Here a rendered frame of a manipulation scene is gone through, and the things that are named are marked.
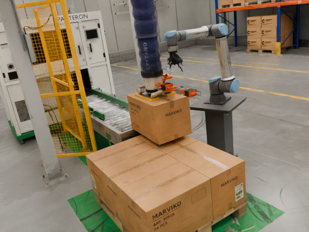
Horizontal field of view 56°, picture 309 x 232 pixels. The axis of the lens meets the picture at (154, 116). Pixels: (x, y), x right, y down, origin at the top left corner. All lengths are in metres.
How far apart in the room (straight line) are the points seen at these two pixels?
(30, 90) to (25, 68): 0.24
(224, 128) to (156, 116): 0.98
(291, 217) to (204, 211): 0.82
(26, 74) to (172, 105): 1.68
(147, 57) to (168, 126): 0.69
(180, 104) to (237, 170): 0.82
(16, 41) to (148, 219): 2.34
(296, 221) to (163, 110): 1.50
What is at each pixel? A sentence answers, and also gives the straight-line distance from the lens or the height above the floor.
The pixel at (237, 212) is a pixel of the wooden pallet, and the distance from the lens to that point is 2.83.
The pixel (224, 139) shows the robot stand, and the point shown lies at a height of 0.34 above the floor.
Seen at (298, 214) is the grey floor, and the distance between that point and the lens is 2.96.
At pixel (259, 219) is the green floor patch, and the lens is 2.85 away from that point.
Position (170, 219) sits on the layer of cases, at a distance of 2.26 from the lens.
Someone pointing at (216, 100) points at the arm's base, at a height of 0.80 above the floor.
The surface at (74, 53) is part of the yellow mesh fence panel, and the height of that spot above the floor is 1.48.
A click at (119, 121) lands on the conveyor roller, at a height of 0.53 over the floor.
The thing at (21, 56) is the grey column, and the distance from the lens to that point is 3.51.
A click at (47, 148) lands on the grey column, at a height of 0.44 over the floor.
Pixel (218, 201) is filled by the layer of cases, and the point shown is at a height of 0.29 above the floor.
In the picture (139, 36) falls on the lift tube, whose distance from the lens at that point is 2.84.
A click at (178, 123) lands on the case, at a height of 0.76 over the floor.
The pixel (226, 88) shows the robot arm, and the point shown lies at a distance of 3.22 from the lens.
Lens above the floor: 1.82
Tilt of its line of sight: 20 degrees down
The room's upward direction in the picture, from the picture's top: 8 degrees counter-clockwise
